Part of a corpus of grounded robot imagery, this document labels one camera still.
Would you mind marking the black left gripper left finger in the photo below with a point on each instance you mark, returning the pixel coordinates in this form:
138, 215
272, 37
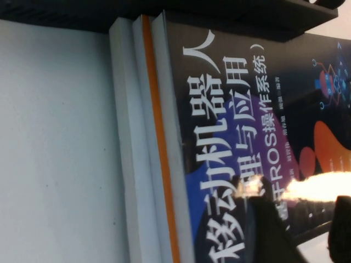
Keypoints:
268, 235

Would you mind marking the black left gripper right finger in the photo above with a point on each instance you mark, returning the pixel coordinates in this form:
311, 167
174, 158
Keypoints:
341, 230

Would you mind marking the dark cover robotics book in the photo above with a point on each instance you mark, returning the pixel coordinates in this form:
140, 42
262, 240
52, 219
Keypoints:
219, 109

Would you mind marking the orange bordered book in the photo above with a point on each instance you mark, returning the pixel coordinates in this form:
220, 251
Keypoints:
159, 137

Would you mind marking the book with white page edge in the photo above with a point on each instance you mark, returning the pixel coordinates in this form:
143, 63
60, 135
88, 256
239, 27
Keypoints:
123, 109

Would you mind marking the black plastic book stand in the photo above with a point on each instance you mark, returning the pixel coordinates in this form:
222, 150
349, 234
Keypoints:
82, 13

